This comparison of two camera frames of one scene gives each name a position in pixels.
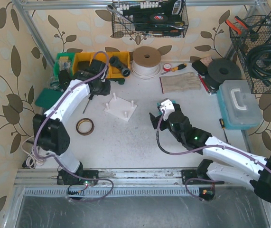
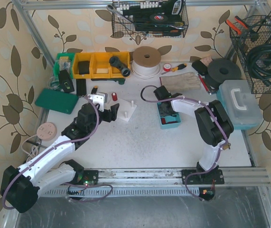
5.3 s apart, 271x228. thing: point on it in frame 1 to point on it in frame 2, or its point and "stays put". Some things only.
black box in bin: (83, 65) stays put
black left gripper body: (101, 88) to (109, 114)
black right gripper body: (158, 118) to (163, 95)
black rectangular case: (200, 67) stays put
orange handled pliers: (239, 30) stays put
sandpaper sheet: (206, 61) stays put
